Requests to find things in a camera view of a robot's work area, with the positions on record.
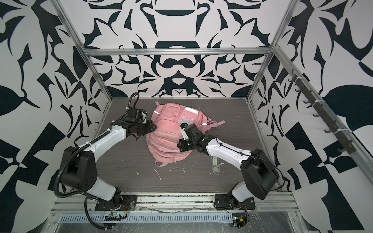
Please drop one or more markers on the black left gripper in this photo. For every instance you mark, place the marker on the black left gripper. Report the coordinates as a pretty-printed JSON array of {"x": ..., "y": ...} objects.
[{"x": 150, "y": 127}]

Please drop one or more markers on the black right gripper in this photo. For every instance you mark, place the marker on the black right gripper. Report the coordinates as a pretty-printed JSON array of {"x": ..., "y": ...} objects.
[{"x": 182, "y": 146}]

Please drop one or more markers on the clear plastic pen case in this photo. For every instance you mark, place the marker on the clear plastic pen case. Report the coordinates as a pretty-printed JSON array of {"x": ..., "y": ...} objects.
[{"x": 215, "y": 165}]

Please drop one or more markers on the pink student backpack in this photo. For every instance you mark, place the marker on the pink student backpack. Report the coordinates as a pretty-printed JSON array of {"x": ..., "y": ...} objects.
[{"x": 162, "y": 143}]

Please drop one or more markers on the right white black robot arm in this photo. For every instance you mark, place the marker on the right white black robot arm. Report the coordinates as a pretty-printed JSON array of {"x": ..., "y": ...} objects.
[{"x": 259, "y": 174}]

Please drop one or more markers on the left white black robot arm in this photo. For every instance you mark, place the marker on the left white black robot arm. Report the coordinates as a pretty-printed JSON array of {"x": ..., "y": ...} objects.
[{"x": 78, "y": 170}]

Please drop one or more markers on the right small circuit board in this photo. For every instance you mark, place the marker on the right small circuit board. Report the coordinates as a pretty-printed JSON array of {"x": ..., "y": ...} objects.
[{"x": 240, "y": 221}]

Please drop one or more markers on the small circuit board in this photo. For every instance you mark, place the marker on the small circuit board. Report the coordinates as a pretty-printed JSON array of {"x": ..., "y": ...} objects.
[
  {"x": 240, "y": 221},
  {"x": 116, "y": 216}
]

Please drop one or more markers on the left small circuit board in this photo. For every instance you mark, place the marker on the left small circuit board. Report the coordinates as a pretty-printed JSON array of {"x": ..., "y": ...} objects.
[{"x": 116, "y": 216}]

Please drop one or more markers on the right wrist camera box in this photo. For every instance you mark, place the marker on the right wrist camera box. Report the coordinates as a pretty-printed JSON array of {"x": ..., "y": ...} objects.
[{"x": 188, "y": 129}]

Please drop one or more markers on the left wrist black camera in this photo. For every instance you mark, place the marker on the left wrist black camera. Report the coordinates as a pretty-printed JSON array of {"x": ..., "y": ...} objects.
[{"x": 136, "y": 115}]

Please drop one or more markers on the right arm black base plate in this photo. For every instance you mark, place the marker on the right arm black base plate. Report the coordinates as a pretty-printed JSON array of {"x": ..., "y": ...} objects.
[{"x": 228, "y": 202}]

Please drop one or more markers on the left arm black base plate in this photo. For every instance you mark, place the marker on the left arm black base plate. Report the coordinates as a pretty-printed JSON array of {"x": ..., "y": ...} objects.
[{"x": 122, "y": 203}]

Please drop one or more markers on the white slotted cable duct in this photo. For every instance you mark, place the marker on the white slotted cable duct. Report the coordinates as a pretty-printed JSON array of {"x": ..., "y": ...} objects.
[{"x": 167, "y": 218}]

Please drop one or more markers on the aluminium frame rail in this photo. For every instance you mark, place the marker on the aluminium frame rail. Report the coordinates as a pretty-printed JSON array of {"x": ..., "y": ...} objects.
[{"x": 183, "y": 202}]

